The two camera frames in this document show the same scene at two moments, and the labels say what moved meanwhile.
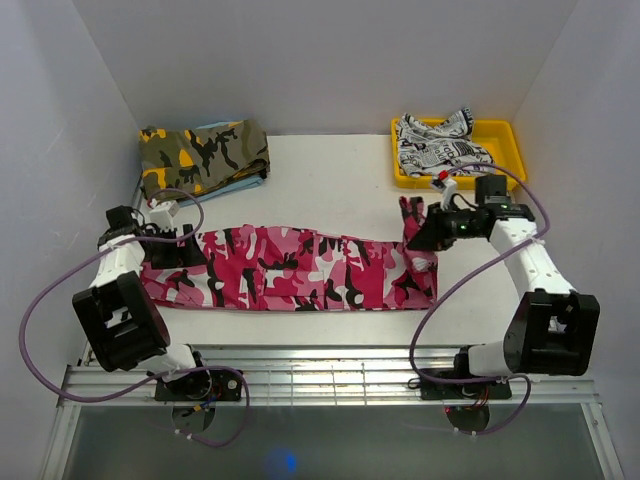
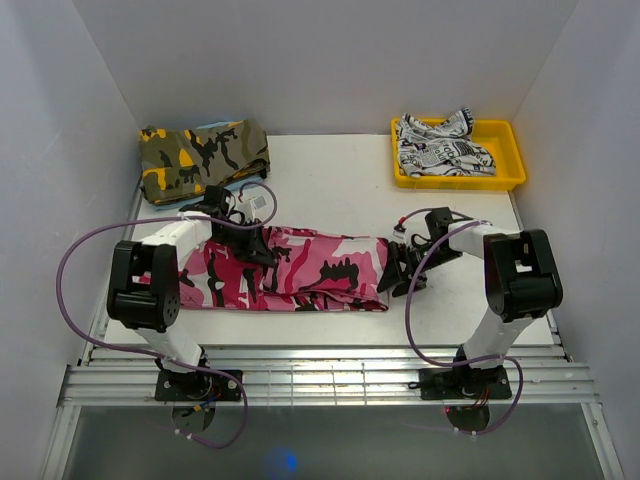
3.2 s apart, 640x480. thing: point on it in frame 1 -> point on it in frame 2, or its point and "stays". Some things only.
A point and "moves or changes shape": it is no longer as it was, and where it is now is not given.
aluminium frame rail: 321,376 stays
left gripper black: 191,256 -> 255,249
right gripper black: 432,234 -> 392,273
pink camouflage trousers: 278,269 moves or changes shape
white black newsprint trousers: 424,149 stays
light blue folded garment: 223,190 stays
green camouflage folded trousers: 198,160 stays
